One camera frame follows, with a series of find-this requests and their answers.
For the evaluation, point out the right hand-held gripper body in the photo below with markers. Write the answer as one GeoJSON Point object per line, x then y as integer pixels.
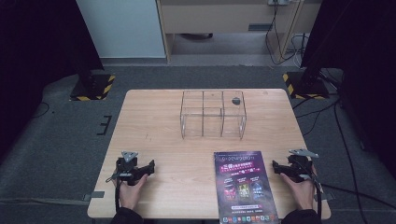
{"type": "Point", "coordinates": [299, 168]}

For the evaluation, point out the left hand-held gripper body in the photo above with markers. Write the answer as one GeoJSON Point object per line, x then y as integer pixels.
{"type": "Point", "coordinates": [127, 168]}

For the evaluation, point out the person's right hand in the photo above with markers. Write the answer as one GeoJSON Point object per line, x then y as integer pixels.
{"type": "Point", "coordinates": [300, 193]}

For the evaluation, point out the person's left hand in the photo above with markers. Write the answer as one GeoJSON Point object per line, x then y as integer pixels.
{"type": "Point", "coordinates": [130, 194]}

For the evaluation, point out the purple printed booklet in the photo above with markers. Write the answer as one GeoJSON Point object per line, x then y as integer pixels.
{"type": "Point", "coordinates": [244, 186]}

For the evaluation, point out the small dark round object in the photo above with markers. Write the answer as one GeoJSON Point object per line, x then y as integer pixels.
{"type": "Point", "coordinates": [236, 100]}

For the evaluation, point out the clear acrylic organizer box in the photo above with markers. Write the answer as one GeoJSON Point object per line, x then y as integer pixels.
{"type": "Point", "coordinates": [213, 115]}

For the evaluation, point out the black yellow striped stand base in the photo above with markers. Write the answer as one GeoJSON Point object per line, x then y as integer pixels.
{"type": "Point", "coordinates": [306, 85]}
{"type": "Point", "coordinates": [93, 88]}

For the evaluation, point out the black curtain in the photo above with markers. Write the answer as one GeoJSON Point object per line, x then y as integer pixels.
{"type": "Point", "coordinates": [40, 46]}
{"type": "Point", "coordinates": [358, 46]}

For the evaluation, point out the white cabinet panel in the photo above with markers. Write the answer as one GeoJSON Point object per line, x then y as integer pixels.
{"type": "Point", "coordinates": [121, 28]}

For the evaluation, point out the light wooden desk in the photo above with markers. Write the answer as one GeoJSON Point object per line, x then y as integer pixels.
{"type": "Point", "coordinates": [230, 18]}

